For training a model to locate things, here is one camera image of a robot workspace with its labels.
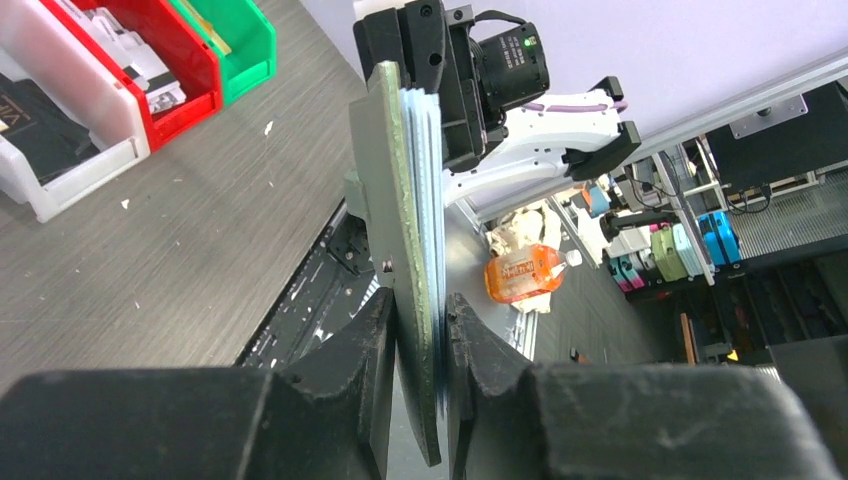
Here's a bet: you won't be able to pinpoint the red bin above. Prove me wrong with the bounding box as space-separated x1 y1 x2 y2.
43 1 223 152

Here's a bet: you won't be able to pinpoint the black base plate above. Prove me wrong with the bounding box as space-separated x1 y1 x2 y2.
235 203 378 371

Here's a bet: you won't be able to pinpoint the green suitcase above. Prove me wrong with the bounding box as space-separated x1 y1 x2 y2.
650 226 688 282

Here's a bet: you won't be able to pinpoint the white items in red bin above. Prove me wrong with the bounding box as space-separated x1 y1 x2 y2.
58 0 187 114

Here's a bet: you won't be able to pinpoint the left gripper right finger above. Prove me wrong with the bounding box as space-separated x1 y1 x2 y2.
446 293 840 479

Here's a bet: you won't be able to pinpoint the black item in white bin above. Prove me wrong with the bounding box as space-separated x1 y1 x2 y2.
1 76 101 185

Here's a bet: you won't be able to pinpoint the white bin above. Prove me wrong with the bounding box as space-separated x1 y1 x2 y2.
1 1 151 223

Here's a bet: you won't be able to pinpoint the green bin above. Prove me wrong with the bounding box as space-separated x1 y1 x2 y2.
171 0 277 107

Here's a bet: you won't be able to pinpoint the tan items in green bin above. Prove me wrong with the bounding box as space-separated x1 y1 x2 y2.
180 0 232 55

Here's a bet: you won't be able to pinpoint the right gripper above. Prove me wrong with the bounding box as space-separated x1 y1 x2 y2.
353 0 487 173

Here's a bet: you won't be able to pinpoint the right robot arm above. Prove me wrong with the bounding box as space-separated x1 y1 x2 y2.
353 1 641 208

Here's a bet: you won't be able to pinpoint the blue suitcase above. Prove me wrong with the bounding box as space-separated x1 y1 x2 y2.
698 211 742 268

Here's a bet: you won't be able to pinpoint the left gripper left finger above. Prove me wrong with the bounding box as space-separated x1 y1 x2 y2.
1 288 397 479

